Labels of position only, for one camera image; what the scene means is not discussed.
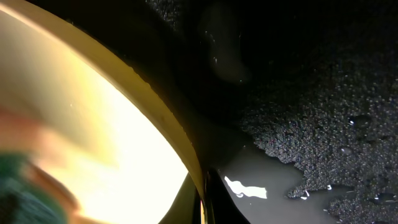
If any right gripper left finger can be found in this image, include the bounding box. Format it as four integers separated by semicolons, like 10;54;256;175
159;174;201;224

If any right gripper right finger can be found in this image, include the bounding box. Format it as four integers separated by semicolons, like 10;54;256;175
205;169;249;224

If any green yellow sponge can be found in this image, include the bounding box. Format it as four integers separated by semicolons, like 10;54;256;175
1;153;80;224

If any yellow plate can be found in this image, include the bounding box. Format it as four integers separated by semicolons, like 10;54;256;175
1;1;207;223

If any black round tray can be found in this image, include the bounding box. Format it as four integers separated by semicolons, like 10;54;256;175
27;0;398;224

